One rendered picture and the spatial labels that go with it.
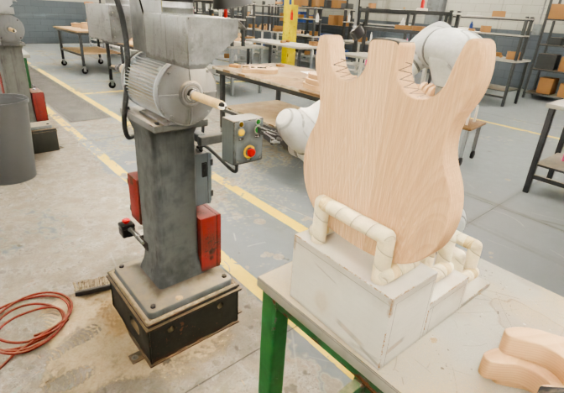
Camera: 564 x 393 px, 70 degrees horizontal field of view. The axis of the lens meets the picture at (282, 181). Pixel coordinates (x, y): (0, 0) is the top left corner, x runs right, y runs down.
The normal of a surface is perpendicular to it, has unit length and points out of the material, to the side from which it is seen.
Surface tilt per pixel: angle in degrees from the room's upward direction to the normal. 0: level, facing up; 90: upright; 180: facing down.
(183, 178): 90
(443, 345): 0
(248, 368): 0
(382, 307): 90
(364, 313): 90
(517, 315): 0
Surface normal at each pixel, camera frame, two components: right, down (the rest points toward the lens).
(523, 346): -0.33, 0.36
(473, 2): -0.76, 0.22
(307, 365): 0.06, -0.92
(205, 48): 0.65, 0.33
